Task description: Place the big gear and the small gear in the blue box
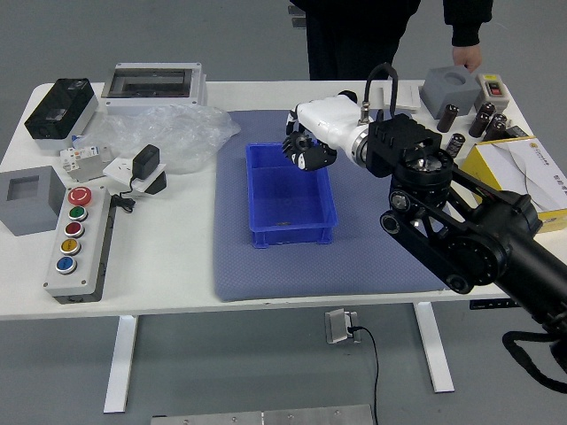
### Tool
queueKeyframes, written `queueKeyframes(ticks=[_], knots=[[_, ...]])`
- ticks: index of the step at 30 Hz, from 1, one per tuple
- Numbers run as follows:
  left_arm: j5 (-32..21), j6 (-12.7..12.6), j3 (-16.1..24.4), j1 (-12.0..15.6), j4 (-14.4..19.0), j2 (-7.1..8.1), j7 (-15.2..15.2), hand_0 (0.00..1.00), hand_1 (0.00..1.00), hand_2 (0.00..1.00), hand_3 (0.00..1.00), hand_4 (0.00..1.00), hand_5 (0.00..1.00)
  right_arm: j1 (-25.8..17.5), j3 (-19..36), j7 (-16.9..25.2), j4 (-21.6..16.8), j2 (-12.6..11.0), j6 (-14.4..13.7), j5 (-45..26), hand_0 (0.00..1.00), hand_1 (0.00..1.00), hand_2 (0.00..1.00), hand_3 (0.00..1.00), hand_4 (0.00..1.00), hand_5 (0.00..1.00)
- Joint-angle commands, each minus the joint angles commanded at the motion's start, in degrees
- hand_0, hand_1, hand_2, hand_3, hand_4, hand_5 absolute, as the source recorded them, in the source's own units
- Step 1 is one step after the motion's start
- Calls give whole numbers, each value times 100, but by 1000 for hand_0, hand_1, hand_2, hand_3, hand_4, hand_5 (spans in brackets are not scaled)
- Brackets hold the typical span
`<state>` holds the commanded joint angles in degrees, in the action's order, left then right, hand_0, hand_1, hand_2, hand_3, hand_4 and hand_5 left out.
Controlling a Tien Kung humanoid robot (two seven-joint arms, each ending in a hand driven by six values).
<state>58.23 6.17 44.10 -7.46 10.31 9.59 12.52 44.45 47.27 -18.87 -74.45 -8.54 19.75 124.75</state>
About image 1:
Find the big black gear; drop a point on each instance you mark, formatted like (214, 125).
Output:
(297, 148)

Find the person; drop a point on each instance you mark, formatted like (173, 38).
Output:
(354, 35)

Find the grey red-green button switch box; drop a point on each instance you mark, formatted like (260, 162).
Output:
(492, 90)

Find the white socket plate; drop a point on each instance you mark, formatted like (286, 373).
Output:
(116, 168)

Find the grey distribution box clear lid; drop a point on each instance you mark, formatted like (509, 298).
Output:
(150, 88)

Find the white circuit breaker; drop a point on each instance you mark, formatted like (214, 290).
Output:
(82, 161)

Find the yellow and white cardboard box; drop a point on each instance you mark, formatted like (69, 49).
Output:
(509, 170)

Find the black table height control panel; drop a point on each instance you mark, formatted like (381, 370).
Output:
(491, 304)

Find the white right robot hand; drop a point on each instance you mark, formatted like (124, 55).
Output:
(330, 117)

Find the white table leg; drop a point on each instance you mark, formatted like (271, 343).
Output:
(120, 363)
(436, 350)

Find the white wall switch plate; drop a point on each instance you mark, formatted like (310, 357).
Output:
(409, 97)

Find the clear plastic bag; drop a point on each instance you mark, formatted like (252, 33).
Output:
(177, 133)

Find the black-lidded grey enclosure box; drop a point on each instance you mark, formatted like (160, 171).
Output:
(59, 113)

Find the black round nut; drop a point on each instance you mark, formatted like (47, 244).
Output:
(350, 95)

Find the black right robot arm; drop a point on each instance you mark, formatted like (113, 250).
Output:
(465, 243)

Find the blue plastic bin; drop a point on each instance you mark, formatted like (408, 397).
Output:
(288, 203)

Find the person's hand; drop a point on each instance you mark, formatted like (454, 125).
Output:
(467, 57)

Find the metal floor socket box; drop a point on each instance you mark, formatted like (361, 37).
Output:
(336, 325)

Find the black power adapter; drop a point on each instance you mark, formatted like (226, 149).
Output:
(145, 161)

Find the black cylindrical capacitor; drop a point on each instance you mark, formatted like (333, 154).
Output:
(456, 142)

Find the black flat small part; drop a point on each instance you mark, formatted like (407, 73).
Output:
(518, 131)

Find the grey floor outlet cover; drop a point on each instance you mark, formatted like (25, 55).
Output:
(299, 23)
(296, 10)

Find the grey block with round recess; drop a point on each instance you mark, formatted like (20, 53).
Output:
(447, 93)

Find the grey metal plate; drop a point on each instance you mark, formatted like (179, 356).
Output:
(266, 417)

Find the grey five-button control box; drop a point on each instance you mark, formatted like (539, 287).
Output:
(75, 248)

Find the grey-blue foam mat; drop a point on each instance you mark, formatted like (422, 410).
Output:
(310, 274)

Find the grey block with square recess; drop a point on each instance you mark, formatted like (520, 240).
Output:
(26, 208)

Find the brown cylindrical capacitor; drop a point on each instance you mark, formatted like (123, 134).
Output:
(478, 125)
(496, 127)
(486, 108)
(447, 118)

